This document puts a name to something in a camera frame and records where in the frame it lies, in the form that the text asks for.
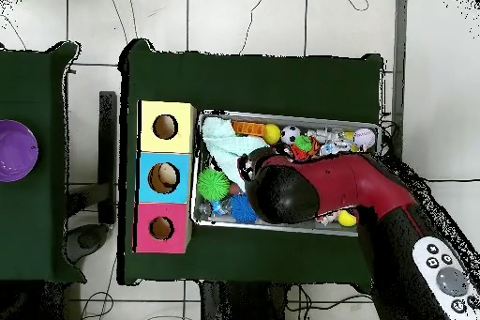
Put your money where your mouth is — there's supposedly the wooden box with three holes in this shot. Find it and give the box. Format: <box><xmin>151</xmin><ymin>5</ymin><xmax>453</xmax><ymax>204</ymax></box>
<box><xmin>131</xmin><ymin>99</ymin><xmax>199</xmax><ymax>255</ymax></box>

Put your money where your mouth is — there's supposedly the white baseball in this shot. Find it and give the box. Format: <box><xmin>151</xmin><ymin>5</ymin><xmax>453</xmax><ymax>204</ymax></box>
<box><xmin>352</xmin><ymin>128</ymin><xmax>377</xmax><ymax>151</ymax></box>

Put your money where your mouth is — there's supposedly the small soccer ball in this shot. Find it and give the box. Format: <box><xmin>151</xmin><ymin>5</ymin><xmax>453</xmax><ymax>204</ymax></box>
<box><xmin>279</xmin><ymin>125</ymin><xmax>302</xmax><ymax>146</ymax></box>

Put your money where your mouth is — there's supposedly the purple plastic bowl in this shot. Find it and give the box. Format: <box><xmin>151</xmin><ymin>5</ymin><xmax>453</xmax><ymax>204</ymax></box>
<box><xmin>0</xmin><ymin>119</ymin><xmax>39</xmax><ymax>183</ymax></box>

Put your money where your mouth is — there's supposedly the black upright panel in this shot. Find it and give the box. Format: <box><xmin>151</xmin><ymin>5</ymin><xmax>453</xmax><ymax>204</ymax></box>
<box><xmin>97</xmin><ymin>90</ymin><xmax>118</xmax><ymax>225</ymax></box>

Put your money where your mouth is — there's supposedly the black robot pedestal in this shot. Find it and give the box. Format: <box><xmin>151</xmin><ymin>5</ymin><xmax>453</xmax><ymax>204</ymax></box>
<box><xmin>200</xmin><ymin>281</ymin><xmax>290</xmax><ymax>320</ymax></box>

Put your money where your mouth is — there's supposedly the thin black cable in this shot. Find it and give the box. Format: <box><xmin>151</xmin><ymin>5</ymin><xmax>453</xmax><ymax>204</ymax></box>
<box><xmin>238</xmin><ymin>0</ymin><xmax>272</xmax><ymax>55</ymax></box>
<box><xmin>427</xmin><ymin>177</ymin><xmax>480</xmax><ymax>184</ymax></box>

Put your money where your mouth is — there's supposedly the grey metal bar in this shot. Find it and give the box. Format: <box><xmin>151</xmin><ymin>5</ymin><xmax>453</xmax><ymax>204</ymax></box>
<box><xmin>389</xmin><ymin>0</ymin><xmax>410</xmax><ymax>160</ymax></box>

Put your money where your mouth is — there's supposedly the yellow plastic ball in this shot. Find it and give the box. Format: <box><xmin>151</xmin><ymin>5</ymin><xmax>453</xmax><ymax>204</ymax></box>
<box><xmin>337</xmin><ymin>209</ymin><xmax>358</xmax><ymax>228</ymax></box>
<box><xmin>262</xmin><ymin>123</ymin><xmax>281</xmax><ymax>145</ymax></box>

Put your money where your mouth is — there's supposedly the green spiky rubber ball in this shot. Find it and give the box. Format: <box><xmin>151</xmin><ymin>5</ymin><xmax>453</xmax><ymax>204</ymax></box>
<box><xmin>196</xmin><ymin>168</ymin><xmax>231</xmax><ymax>202</ymax></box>

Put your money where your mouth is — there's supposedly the green spiky creature toy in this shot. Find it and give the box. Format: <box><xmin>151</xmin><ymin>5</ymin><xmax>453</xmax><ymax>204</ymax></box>
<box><xmin>293</xmin><ymin>134</ymin><xmax>313</xmax><ymax>152</ymax></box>

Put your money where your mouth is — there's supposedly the dark grey round base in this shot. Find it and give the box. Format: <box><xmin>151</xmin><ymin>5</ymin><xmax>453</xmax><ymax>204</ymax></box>
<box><xmin>65</xmin><ymin>222</ymin><xmax>111</xmax><ymax>266</ymax></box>

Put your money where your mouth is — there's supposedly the mint green waffle cloth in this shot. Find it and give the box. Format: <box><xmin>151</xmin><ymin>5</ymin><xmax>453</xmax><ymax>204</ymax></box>
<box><xmin>201</xmin><ymin>116</ymin><xmax>269</xmax><ymax>191</ymax></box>

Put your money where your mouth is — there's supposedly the blue spiky rubber ball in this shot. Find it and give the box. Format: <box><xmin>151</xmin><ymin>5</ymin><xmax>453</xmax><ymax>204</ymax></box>
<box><xmin>229</xmin><ymin>193</ymin><xmax>260</xmax><ymax>223</ymax></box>

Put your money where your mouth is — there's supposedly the wire mesh metal bin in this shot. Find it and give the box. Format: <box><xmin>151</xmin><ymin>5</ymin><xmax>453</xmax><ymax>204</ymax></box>
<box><xmin>190</xmin><ymin>109</ymin><xmax>383</xmax><ymax>237</ymax></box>

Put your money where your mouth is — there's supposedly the dark green tablecloth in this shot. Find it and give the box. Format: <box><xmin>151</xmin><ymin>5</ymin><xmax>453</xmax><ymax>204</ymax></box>
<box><xmin>116</xmin><ymin>37</ymin><xmax>385</xmax><ymax>294</ymax></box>
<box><xmin>0</xmin><ymin>40</ymin><xmax>88</xmax><ymax>286</ymax></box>

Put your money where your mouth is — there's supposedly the orange plastic brick toy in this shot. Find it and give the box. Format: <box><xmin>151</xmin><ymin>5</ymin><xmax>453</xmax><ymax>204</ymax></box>
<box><xmin>231</xmin><ymin>120</ymin><xmax>268</xmax><ymax>137</ymax></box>

